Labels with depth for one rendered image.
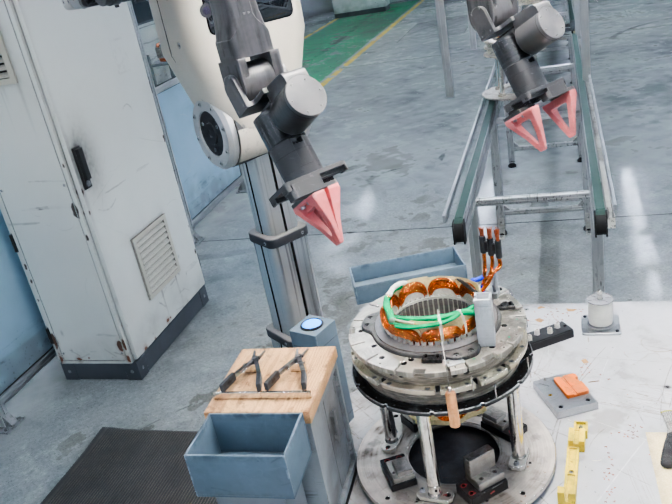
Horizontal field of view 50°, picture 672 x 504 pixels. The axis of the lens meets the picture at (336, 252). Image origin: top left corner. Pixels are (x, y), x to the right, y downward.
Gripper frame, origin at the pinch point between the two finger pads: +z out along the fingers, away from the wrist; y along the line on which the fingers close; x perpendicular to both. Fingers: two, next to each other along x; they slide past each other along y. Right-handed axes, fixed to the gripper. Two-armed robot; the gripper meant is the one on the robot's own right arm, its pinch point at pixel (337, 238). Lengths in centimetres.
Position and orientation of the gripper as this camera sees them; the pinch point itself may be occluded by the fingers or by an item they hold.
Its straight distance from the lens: 98.8
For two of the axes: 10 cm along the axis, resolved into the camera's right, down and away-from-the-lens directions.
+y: 7.8, -3.7, 5.1
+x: -4.3, 2.9, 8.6
